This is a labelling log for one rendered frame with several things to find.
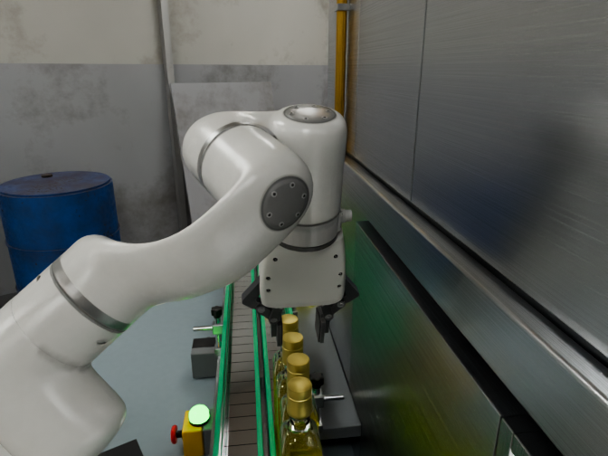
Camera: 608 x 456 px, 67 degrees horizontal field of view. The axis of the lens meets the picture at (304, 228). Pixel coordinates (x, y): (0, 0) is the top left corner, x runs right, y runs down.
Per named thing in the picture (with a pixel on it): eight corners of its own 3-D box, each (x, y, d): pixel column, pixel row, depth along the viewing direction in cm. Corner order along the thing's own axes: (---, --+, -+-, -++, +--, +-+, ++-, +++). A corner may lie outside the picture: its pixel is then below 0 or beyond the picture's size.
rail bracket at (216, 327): (224, 358, 115) (222, 311, 111) (194, 360, 114) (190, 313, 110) (225, 349, 119) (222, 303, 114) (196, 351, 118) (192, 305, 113)
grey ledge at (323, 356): (359, 460, 96) (362, 418, 92) (318, 465, 95) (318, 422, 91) (303, 272, 185) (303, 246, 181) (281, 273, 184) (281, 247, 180)
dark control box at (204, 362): (222, 377, 127) (220, 352, 124) (193, 380, 126) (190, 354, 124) (223, 360, 135) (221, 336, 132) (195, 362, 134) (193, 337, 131)
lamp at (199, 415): (208, 425, 100) (207, 414, 99) (187, 428, 100) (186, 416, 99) (210, 411, 104) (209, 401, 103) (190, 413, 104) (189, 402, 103)
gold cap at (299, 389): (314, 418, 62) (314, 391, 60) (288, 421, 61) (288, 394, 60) (310, 400, 65) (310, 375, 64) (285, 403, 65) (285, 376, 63)
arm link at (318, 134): (213, 147, 35) (170, 109, 41) (222, 257, 41) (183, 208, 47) (365, 115, 42) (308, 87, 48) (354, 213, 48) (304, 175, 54)
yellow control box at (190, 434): (216, 456, 101) (213, 429, 99) (182, 460, 101) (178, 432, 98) (218, 432, 108) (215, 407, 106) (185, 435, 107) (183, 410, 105)
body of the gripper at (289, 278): (343, 202, 54) (335, 275, 60) (255, 204, 52) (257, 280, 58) (357, 238, 47) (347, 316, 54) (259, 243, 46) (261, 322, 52)
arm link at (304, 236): (345, 187, 52) (342, 208, 54) (267, 190, 51) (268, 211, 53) (360, 223, 46) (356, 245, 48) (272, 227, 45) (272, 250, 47)
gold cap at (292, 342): (305, 365, 73) (305, 342, 71) (282, 367, 72) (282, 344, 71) (301, 353, 76) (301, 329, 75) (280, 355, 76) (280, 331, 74)
